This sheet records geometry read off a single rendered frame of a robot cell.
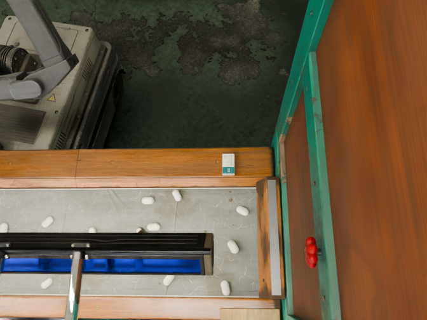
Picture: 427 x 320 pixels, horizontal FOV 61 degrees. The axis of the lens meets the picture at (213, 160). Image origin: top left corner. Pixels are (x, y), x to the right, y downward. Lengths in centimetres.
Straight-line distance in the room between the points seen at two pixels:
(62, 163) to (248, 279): 64
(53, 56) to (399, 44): 74
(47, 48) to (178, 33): 142
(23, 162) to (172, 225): 49
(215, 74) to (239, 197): 115
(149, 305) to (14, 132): 94
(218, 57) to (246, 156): 116
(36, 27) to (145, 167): 46
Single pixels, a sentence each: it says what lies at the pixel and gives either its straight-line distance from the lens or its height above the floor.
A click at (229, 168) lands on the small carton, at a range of 103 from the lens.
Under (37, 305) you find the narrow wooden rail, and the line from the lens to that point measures 114.
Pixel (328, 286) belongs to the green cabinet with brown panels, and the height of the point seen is 127.
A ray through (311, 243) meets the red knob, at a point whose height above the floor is 126.
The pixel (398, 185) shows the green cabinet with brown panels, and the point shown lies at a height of 148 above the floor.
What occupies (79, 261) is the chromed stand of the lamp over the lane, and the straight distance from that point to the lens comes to 71.
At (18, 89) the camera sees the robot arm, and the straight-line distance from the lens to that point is 95.
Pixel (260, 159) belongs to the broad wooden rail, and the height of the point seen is 76.
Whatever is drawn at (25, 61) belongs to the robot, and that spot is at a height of 59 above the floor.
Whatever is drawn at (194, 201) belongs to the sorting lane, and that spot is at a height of 74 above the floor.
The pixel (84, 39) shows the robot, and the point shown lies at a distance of 176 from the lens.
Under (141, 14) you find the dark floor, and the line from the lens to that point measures 241.
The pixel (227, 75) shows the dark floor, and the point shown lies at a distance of 208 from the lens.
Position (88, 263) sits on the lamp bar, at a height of 108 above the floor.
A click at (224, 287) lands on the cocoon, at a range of 101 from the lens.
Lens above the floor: 177
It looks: 71 degrees down
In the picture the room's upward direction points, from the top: 10 degrees counter-clockwise
